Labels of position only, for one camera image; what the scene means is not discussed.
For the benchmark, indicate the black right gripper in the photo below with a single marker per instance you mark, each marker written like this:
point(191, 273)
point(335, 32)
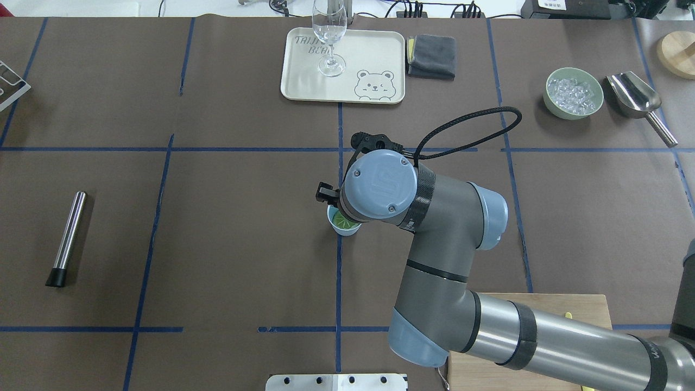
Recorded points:
point(324, 191)

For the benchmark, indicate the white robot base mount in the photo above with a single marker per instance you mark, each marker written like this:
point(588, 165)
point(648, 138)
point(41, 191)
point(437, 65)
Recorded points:
point(364, 381)

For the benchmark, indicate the steel ice scoop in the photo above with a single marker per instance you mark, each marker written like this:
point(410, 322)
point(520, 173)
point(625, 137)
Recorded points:
point(637, 99)

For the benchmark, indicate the black box device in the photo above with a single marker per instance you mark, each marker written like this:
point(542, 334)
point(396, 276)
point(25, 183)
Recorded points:
point(591, 10)

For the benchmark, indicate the cream bear serving tray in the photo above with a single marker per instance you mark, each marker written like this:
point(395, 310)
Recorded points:
point(375, 68)

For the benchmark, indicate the steel muddler black tip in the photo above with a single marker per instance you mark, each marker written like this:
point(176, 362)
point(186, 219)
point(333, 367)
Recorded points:
point(58, 274)

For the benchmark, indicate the white wire cup rack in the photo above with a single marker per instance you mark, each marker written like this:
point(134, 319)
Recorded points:
point(12, 86)

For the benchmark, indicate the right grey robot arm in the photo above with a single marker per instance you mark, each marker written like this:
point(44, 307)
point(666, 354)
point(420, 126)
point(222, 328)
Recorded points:
point(436, 314)

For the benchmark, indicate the clear wine glass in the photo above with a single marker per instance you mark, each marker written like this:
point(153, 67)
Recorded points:
point(329, 23)

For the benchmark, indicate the green bowl of ice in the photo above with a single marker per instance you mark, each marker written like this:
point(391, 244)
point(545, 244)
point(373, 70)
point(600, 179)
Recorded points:
point(572, 94)

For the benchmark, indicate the black power strip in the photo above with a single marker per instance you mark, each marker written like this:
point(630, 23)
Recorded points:
point(425, 9)

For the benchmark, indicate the light blue plastic cup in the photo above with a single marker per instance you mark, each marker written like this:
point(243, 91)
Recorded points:
point(345, 233)

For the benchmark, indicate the round wooden stand base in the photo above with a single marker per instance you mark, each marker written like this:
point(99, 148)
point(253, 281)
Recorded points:
point(676, 53)

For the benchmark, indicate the yellow lemon slice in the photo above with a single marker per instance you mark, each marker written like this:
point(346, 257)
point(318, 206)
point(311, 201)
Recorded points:
point(340, 221)

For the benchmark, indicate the folded grey cloth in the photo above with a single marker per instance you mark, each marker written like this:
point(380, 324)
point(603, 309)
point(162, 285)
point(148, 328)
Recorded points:
point(432, 56)

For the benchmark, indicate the bamboo cutting board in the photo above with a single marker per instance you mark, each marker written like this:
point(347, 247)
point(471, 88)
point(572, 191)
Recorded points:
point(561, 360)

